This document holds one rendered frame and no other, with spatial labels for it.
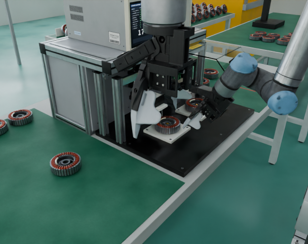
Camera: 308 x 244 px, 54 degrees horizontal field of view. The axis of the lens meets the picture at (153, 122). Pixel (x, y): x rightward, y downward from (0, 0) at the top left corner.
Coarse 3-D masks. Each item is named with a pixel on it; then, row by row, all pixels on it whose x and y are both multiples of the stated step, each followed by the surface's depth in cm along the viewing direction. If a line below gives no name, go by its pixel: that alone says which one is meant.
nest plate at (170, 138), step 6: (150, 126) 134; (180, 126) 134; (186, 126) 134; (144, 132) 132; (150, 132) 130; (156, 132) 130; (180, 132) 130; (186, 132) 132; (162, 138) 126; (168, 138) 126; (174, 138) 126
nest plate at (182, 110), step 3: (183, 105) 153; (177, 108) 150; (180, 108) 150; (183, 108) 150; (177, 111) 148; (180, 111) 147; (183, 111) 147; (186, 111) 147; (183, 114) 146; (186, 114) 145; (189, 114) 144; (204, 117) 142; (201, 120) 140
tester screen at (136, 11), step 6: (132, 6) 111; (138, 6) 114; (132, 12) 112; (138, 12) 115; (132, 18) 113; (138, 18) 116; (132, 24) 114; (138, 24) 117; (132, 30) 115; (132, 36) 116; (138, 36) 119; (132, 42) 117; (138, 42) 120; (144, 42) 123
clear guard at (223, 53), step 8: (200, 40) 154; (200, 48) 141; (208, 48) 141; (216, 48) 141; (224, 48) 141; (232, 48) 141; (240, 48) 143; (200, 56) 132; (208, 56) 130; (216, 56) 130; (224, 56) 132; (232, 56) 136; (224, 64) 129
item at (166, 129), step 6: (162, 120) 134; (168, 120) 134; (174, 120) 132; (156, 126) 129; (162, 126) 127; (168, 126) 127; (174, 126) 127; (162, 132) 128; (168, 132) 128; (174, 132) 128
